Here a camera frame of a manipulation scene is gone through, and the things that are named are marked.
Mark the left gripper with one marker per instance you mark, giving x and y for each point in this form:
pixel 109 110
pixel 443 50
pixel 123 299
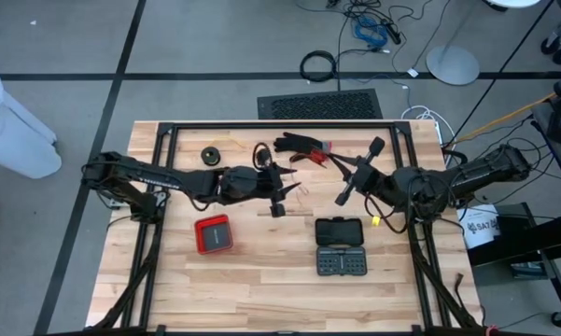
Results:
pixel 277 210

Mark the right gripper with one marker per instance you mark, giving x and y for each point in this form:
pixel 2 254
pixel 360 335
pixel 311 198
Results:
pixel 366 177

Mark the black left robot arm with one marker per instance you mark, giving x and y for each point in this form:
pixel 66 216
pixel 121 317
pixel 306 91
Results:
pixel 135 169

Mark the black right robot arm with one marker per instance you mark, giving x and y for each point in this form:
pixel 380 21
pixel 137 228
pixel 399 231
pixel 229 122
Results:
pixel 485 170

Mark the black work glove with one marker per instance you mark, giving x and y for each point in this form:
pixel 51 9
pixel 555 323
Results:
pixel 298 141

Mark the black floor grate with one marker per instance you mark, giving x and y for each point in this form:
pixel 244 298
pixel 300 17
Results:
pixel 319 105

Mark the black bit case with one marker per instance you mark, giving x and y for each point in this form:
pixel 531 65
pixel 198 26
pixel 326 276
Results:
pixel 340 233

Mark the red collapsible container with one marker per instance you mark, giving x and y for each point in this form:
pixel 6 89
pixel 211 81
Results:
pixel 213 234

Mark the white paper label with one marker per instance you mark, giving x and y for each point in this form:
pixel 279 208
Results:
pixel 478 228

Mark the grey round floor stand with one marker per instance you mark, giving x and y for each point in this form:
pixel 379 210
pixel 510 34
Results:
pixel 453 65

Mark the black computer cart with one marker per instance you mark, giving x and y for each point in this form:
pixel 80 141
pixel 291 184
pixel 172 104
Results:
pixel 532 238

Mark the white trash bin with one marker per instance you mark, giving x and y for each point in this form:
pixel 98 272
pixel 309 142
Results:
pixel 14 135

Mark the black aluminium table frame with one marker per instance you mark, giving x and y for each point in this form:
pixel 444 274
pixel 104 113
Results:
pixel 284 126

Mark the grey metal mounting bracket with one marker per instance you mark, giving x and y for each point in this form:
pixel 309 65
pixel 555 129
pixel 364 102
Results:
pixel 121 200

